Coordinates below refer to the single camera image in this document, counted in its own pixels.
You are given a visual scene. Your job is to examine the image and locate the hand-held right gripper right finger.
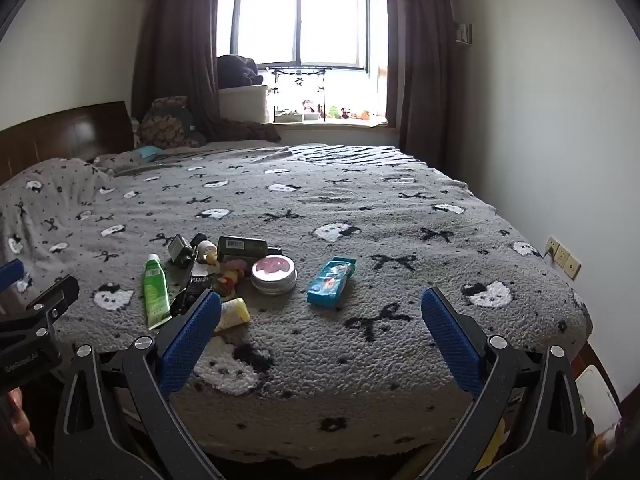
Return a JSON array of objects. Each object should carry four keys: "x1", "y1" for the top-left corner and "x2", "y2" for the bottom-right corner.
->
[{"x1": 421, "y1": 287, "x2": 589, "y2": 480}]

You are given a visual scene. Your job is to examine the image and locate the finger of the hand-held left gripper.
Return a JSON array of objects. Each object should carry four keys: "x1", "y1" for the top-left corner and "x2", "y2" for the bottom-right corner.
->
[
  {"x1": 0, "y1": 259, "x2": 26, "y2": 293},
  {"x1": 0, "y1": 275, "x2": 81, "y2": 337}
]

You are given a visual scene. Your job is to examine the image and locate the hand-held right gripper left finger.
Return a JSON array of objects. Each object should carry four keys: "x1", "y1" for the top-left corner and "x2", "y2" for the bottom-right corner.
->
[{"x1": 52, "y1": 287, "x2": 227, "y2": 480}]

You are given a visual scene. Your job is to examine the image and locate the small dark labelled bottle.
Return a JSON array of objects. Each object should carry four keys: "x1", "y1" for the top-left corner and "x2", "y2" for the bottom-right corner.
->
[{"x1": 167, "y1": 234, "x2": 196, "y2": 267}]

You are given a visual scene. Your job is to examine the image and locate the dark green lotion bottle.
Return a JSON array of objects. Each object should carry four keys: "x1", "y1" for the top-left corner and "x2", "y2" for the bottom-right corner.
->
[{"x1": 216, "y1": 236, "x2": 284, "y2": 263}]

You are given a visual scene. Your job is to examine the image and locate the person's left hand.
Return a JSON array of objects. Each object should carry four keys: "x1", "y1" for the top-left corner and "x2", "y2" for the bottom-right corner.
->
[{"x1": 7, "y1": 389, "x2": 38, "y2": 449}]

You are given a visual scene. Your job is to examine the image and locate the yellow tube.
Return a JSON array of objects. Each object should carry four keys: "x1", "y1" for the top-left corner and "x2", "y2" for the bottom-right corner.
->
[{"x1": 214, "y1": 298, "x2": 251, "y2": 334}]

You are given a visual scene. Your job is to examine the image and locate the black tube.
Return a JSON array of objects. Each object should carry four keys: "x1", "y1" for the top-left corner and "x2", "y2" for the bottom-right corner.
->
[{"x1": 170, "y1": 260, "x2": 212, "y2": 319}]

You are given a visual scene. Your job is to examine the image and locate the green tube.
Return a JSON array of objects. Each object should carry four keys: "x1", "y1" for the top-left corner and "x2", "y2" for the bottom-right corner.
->
[{"x1": 144, "y1": 254, "x2": 174, "y2": 331}]

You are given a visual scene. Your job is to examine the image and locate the yellow red toy figure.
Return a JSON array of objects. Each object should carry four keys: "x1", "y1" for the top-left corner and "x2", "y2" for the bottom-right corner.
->
[{"x1": 212, "y1": 270, "x2": 242, "y2": 299}]

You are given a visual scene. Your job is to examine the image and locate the small white bottle dark cap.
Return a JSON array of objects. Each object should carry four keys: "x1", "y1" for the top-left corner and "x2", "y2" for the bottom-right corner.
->
[{"x1": 193, "y1": 233, "x2": 220, "y2": 266}]

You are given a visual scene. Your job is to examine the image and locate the round tin pink lid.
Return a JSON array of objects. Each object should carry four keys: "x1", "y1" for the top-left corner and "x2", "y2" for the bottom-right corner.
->
[{"x1": 250, "y1": 254, "x2": 299, "y2": 296}]

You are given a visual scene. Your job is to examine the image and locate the blue toothbrush pack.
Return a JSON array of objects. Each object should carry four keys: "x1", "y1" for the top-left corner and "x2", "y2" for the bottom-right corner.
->
[{"x1": 306, "y1": 256, "x2": 358, "y2": 308}]

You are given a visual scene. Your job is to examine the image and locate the wooden headboard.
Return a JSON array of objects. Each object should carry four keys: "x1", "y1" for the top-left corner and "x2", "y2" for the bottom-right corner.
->
[{"x1": 0, "y1": 101, "x2": 136, "y2": 186}]

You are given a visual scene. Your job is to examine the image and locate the white container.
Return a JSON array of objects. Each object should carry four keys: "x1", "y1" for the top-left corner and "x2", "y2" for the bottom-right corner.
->
[{"x1": 575, "y1": 364, "x2": 624, "y2": 462}]

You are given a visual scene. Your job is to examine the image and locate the printed grey blanket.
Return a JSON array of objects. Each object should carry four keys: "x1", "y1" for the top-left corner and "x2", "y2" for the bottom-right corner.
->
[{"x1": 0, "y1": 142, "x2": 594, "y2": 467}]

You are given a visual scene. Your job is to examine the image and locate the patterned pillow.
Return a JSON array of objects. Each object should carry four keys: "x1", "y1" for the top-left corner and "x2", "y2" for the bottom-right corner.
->
[{"x1": 137, "y1": 96, "x2": 209, "y2": 150}]

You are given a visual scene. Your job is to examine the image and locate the dark brown cloth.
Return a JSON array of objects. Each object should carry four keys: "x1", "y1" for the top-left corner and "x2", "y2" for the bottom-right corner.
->
[{"x1": 219, "y1": 117, "x2": 282, "y2": 144}]

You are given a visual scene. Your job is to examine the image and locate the white storage box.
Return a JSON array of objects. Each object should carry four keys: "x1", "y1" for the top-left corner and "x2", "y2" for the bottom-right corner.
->
[{"x1": 218, "y1": 85, "x2": 271, "y2": 124}]

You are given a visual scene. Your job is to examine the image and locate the row of small toy figurines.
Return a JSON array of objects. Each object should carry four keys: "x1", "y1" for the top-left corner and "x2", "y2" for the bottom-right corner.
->
[{"x1": 300, "y1": 99, "x2": 375, "y2": 121}]

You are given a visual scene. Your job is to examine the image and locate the dark clothes pile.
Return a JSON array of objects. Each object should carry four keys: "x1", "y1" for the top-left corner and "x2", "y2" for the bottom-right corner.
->
[{"x1": 217, "y1": 54, "x2": 265, "y2": 90}]

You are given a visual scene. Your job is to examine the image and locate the dark brown curtain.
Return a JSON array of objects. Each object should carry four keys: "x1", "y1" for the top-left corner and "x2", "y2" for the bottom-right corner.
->
[
  {"x1": 131, "y1": 0, "x2": 227, "y2": 137},
  {"x1": 384, "y1": 0, "x2": 457, "y2": 162}
]

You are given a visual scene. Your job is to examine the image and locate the window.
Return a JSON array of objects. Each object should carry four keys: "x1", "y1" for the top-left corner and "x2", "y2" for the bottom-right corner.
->
[{"x1": 217, "y1": 0, "x2": 389, "y2": 122}]

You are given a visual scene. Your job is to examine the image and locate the black wire rack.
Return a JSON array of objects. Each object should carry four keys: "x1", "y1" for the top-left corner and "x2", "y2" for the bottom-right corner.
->
[{"x1": 270, "y1": 66, "x2": 332, "y2": 122}]

